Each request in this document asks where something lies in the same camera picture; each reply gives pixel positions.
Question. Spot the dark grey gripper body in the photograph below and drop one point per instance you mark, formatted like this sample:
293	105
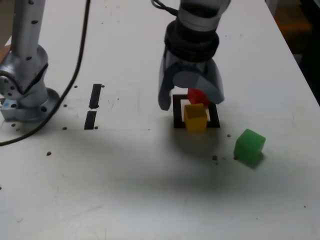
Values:
191	66

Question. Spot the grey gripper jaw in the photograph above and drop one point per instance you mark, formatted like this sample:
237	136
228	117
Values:
213	87
165	90

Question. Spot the red cube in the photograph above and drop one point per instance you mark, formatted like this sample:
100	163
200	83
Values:
196	96

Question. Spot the yellow cube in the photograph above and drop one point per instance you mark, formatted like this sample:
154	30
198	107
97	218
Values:
196	121

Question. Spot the green cube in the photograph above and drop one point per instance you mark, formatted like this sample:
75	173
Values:
248	147

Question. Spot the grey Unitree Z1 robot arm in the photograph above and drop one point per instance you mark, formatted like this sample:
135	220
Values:
27	62

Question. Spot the black tape square outline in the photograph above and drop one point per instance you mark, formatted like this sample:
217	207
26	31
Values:
178	115

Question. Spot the person's hand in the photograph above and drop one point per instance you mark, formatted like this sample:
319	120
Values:
5	53

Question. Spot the black tape strip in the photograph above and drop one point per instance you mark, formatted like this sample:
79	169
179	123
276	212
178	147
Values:
95	96

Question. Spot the brown cardboard box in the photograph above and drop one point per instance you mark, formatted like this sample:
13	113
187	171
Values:
295	17

